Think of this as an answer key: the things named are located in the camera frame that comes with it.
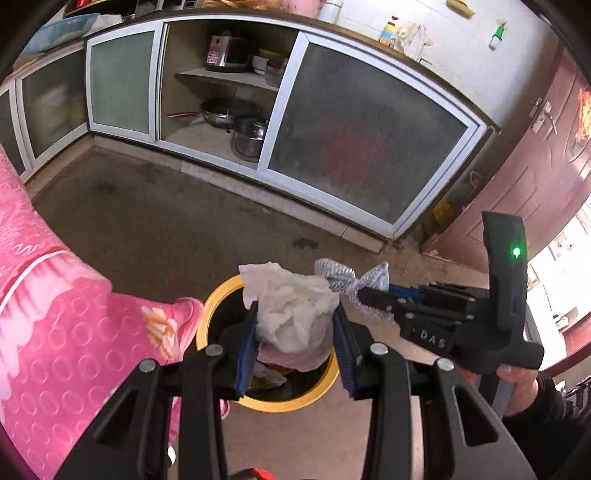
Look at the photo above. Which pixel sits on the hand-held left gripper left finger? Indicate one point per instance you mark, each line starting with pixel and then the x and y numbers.
pixel 245 355

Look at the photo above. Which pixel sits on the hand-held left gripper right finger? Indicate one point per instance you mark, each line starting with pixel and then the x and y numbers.
pixel 344 360

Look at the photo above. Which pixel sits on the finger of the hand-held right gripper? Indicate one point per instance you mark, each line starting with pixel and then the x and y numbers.
pixel 376 302
pixel 404 289

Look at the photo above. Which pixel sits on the yellow rimmed trash bin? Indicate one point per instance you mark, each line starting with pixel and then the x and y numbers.
pixel 286 405

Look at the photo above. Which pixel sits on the white tissue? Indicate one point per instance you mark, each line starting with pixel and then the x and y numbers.
pixel 295 304

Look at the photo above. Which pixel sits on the person's right forearm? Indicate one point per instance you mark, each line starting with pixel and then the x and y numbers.
pixel 554 424

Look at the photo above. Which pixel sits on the person's right hand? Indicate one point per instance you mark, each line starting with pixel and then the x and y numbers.
pixel 519 387

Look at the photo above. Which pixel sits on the small white crumpled paper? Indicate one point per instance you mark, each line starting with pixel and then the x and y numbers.
pixel 270 374

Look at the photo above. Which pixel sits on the reddish brown door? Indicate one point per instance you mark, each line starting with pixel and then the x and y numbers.
pixel 531 184

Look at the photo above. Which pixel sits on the red object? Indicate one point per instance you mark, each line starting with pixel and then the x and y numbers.
pixel 254 474

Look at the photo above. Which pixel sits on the kitchen cabinet with sliding doors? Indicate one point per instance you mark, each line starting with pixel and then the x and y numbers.
pixel 369 152

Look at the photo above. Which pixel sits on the pink floral blanket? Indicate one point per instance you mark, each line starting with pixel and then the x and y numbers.
pixel 69 346

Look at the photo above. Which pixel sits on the red door decoration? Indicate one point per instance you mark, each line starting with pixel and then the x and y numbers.
pixel 581 124

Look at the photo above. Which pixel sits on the steel pot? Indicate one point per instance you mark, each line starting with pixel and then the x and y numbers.
pixel 249 141

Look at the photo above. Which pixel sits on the white cloth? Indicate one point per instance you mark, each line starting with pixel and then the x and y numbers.
pixel 415 40

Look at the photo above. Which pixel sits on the yellow detergent bottle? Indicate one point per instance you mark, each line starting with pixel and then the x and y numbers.
pixel 390 33

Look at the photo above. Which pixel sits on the silver rice cooker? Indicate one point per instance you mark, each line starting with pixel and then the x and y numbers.
pixel 226 53

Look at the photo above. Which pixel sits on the tall pink thermos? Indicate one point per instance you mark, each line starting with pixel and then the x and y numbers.
pixel 302 4

